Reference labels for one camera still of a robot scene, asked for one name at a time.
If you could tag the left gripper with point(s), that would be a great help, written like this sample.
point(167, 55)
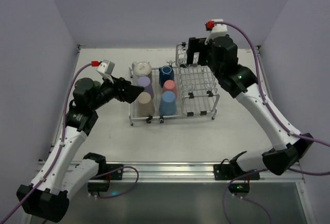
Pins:
point(121, 89)

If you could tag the beige plastic cup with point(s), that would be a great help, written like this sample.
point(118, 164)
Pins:
point(145, 105)

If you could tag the lavender plastic cup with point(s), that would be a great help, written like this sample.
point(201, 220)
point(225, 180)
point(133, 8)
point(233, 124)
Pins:
point(144, 81)

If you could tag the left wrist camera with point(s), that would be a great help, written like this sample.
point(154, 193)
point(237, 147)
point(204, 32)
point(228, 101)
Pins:
point(105, 69)

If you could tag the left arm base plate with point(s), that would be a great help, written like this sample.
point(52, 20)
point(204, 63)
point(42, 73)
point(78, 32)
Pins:
point(109, 172)

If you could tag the aluminium mounting rail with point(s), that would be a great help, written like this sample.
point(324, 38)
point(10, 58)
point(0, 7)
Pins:
point(194, 172)

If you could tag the white floral ceramic mug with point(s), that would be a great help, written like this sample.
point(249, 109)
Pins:
point(142, 69)

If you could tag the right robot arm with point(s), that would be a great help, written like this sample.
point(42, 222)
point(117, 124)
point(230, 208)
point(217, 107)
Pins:
point(220, 55)

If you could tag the light blue plastic cup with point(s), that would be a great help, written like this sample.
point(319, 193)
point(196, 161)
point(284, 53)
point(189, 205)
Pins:
point(167, 105)

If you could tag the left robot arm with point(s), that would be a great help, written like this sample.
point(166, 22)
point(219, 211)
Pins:
point(49, 194)

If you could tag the silver wire dish rack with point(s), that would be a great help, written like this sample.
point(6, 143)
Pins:
point(197, 90)

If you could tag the pink plastic cup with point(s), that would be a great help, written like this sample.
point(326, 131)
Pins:
point(171, 86)

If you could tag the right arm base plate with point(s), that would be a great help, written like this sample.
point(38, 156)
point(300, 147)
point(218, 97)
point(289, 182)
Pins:
point(225, 172)

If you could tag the dark blue ceramic mug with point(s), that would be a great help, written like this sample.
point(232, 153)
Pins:
point(165, 73)

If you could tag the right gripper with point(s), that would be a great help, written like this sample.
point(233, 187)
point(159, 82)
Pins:
point(194, 51)

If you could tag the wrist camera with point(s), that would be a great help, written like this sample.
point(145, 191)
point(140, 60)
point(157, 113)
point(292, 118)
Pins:
point(105, 69)
point(215, 30)

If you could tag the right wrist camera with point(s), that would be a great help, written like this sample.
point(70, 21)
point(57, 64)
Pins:
point(215, 30)

